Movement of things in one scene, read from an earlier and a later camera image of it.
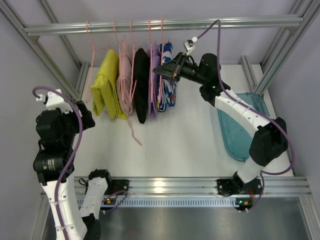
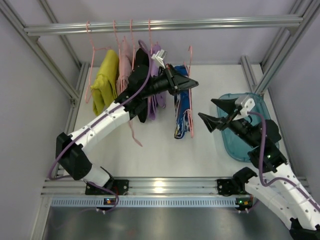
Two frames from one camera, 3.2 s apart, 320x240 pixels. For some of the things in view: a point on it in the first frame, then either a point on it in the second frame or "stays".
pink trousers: (125, 85) stays
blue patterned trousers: (167, 88) to (182, 114)
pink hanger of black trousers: (133, 48) stays
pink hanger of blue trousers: (160, 90) to (190, 94)
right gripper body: (176, 67) to (227, 120)
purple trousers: (154, 78) stays
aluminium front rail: (206, 186) stays
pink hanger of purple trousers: (150, 56) stays
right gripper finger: (166, 72) to (212, 123)
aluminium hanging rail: (105, 28) stays
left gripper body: (85, 115) to (172, 81)
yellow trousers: (106, 97) stays
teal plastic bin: (237, 134) stays
